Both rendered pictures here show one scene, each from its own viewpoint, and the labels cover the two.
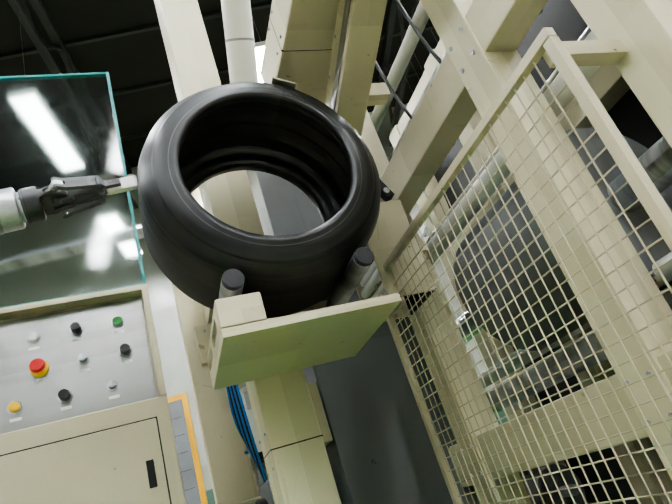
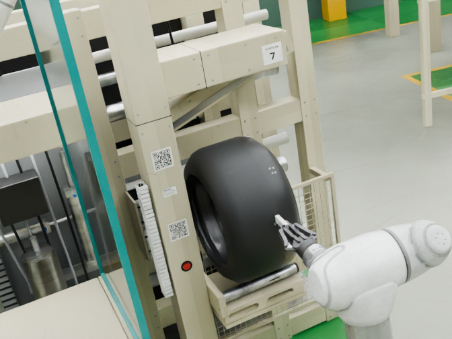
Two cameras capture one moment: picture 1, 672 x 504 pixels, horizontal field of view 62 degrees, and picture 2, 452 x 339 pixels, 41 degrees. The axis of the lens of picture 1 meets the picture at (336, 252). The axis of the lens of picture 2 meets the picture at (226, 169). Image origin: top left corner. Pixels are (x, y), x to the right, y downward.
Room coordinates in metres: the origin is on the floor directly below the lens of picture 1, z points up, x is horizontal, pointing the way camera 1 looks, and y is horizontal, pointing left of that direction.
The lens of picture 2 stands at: (1.12, 2.31, 2.30)
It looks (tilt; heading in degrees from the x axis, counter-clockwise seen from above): 24 degrees down; 272
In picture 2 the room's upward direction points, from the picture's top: 10 degrees counter-clockwise
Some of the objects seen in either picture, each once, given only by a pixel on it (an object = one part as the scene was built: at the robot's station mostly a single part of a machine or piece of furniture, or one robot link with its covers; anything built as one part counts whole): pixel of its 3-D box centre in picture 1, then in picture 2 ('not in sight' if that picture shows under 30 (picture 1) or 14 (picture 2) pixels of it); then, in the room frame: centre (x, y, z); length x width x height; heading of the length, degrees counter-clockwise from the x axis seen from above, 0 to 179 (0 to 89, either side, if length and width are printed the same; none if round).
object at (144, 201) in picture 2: not in sight; (155, 241); (1.49, 0.32, 1.19); 0.05 x 0.04 x 0.48; 112
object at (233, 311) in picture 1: (233, 341); (259, 296); (1.14, 0.27, 0.83); 0.36 x 0.09 x 0.06; 22
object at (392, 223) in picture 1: (384, 262); (157, 219); (1.54, -0.13, 1.05); 0.20 x 0.15 x 0.30; 22
